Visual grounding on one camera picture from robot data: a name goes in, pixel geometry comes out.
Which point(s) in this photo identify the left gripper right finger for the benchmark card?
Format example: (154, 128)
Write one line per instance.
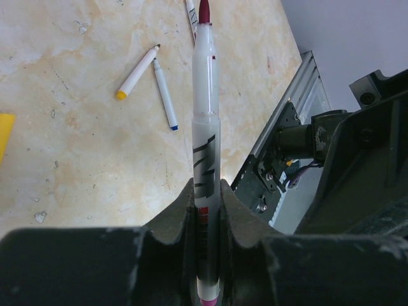
(244, 272)

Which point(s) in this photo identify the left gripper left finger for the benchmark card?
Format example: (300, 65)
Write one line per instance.
(166, 266)

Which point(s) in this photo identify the magenta marker pen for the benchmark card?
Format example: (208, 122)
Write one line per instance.
(206, 141)

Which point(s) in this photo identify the white pen yellow end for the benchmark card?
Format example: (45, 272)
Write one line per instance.
(136, 74)

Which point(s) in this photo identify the yellow pen cap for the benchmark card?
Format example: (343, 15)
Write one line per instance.
(6, 124)

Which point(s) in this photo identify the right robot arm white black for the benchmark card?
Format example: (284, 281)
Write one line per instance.
(362, 157)

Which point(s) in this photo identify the white pen blue end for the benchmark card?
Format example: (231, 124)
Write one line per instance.
(165, 96)

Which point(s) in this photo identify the white pen dark tip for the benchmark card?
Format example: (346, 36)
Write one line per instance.
(191, 13)

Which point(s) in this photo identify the aluminium frame rail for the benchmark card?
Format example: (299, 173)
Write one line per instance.
(305, 92)

